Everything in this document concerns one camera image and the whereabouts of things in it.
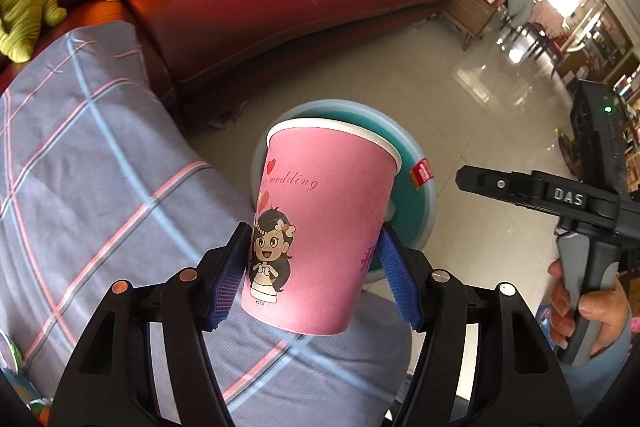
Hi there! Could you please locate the wooden side table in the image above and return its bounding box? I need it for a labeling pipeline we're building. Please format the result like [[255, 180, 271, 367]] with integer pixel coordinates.
[[440, 0, 503, 52]]

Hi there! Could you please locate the person's right hand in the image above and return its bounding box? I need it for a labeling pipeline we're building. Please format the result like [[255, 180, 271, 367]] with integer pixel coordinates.
[[547, 259, 632, 355]]

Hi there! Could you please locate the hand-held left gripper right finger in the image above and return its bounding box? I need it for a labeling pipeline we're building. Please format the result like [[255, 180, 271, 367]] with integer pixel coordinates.
[[375, 224, 578, 427]]

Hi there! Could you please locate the teal plastic bucket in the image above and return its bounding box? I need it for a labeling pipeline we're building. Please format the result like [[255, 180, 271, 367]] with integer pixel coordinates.
[[250, 99, 438, 253]]

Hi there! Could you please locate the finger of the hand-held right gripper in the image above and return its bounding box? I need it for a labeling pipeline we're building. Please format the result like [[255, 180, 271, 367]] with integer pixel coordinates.
[[456, 166, 541, 208]]

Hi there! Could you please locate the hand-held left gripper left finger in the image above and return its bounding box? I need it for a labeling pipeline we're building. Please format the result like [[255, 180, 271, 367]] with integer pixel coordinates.
[[48, 222, 253, 427]]

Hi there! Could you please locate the pink paper cup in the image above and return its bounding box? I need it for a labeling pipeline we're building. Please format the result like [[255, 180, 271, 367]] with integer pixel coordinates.
[[239, 118, 402, 336]]

